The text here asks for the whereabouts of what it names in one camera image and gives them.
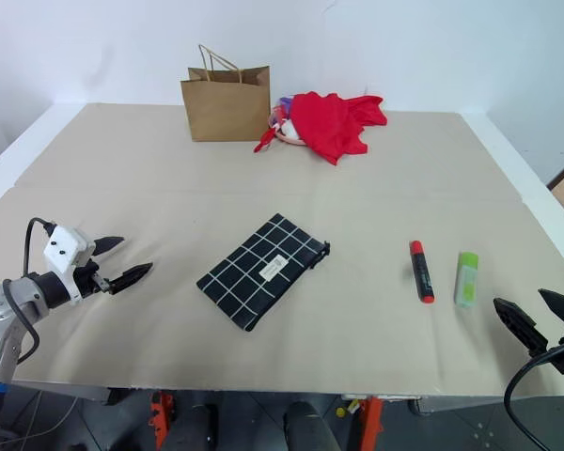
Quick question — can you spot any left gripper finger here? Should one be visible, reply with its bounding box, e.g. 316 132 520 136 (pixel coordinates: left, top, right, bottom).
106 262 154 297
92 235 125 257

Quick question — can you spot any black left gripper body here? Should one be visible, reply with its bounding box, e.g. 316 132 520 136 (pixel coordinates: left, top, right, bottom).
71 256 113 300

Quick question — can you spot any black grid pencil pouch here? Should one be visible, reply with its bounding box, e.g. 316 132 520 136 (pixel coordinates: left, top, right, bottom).
196 212 332 334

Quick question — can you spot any green white eraser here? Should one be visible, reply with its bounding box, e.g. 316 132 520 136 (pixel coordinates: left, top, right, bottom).
452 251 480 310

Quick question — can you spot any red black marker pen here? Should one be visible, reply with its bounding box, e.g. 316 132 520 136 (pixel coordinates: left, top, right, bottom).
408 240 437 307

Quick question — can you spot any orange metal stand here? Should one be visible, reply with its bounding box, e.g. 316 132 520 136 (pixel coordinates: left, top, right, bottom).
148 389 176 451
358 396 385 451

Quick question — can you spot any brown paper bag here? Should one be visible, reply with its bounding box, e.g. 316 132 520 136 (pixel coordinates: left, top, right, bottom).
180 43 273 144

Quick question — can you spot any red ribbon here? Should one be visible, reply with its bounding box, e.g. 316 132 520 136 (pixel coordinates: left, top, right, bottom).
253 125 277 155

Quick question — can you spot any large beige paper sheet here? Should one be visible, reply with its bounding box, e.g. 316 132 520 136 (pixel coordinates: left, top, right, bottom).
0 185 564 401

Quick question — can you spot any pink round basket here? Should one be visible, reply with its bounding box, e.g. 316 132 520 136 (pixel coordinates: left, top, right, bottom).
268 95 312 148

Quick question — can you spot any dark rounded shape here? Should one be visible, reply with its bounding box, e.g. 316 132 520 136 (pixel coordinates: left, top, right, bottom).
283 399 340 451

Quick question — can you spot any red cloth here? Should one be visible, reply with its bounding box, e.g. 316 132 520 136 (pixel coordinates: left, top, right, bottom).
288 91 389 167

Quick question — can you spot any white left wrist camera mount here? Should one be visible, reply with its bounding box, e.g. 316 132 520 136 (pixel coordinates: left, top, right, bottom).
43 225 96 306

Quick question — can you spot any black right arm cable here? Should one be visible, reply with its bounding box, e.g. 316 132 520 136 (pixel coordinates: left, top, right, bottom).
503 345 564 451

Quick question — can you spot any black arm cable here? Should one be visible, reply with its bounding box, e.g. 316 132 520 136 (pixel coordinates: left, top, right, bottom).
2 216 57 365
503 345 564 451

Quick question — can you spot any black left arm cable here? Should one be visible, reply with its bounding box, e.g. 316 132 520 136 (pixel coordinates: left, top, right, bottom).
2 216 57 365

